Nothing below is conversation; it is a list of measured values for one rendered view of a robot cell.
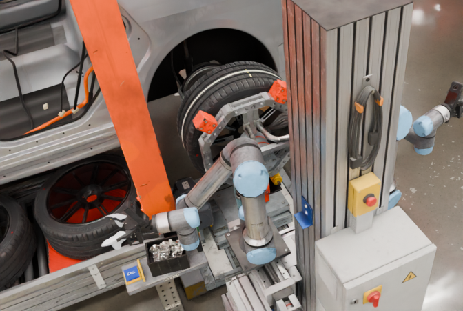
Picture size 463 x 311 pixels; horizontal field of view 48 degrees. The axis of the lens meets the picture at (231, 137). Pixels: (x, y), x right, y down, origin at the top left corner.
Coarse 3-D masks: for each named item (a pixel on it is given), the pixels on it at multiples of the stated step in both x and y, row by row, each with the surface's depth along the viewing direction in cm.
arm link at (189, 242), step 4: (196, 228) 200; (192, 232) 193; (196, 232) 197; (180, 236) 194; (184, 236) 193; (188, 236) 193; (192, 236) 194; (196, 236) 197; (180, 240) 196; (184, 240) 195; (188, 240) 195; (192, 240) 195; (196, 240) 198; (184, 244) 196; (188, 244) 196; (192, 244) 196; (196, 244) 199; (184, 248) 199; (188, 248) 198; (192, 248) 198
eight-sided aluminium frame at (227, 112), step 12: (252, 96) 258; (264, 96) 257; (228, 108) 253; (240, 108) 252; (252, 108) 255; (276, 108) 261; (216, 120) 257; (228, 120) 254; (204, 132) 260; (216, 132) 256; (204, 144) 258; (204, 156) 262; (276, 156) 289; (288, 156) 286; (276, 168) 288; (228, 180) 279
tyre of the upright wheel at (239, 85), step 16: (240, 64) 270; (256, 64) 274; (208, 80) 266; (224, 80) 261; (240, 80) 260; (256, 80) 259; (272, 80) 264; (192, 96) 267; (208, 96) 259; (224, 96) 255; (240, 96) 258; (192, 112) 263; (208, 112) 257; (192, 128) 261; (192, 144) 266; (192, 160) 273
